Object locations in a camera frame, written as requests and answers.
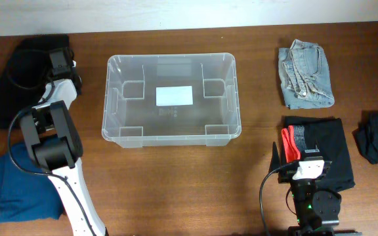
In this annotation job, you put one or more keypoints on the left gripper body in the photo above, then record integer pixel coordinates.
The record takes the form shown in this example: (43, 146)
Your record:
(61, 59)

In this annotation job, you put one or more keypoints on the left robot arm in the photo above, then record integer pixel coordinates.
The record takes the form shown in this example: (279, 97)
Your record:
(54, 145)

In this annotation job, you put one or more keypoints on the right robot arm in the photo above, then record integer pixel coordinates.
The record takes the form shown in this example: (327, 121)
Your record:
(316, 209)

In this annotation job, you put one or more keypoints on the clear plastic storage container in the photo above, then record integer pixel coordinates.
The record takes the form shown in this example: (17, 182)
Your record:
(131, 118)

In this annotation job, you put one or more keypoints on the white label in container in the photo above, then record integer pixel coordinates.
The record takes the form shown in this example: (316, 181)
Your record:
(174, 96)

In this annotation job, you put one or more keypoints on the black garment with red waistband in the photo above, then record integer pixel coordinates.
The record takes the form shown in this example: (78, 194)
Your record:
(327, 135)

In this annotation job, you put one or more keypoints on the light blue folded jeans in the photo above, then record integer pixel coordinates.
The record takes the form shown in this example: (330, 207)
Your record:
(305, 78)

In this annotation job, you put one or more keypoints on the blue folded garment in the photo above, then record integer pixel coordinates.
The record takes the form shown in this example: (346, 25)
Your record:
(26, 197)

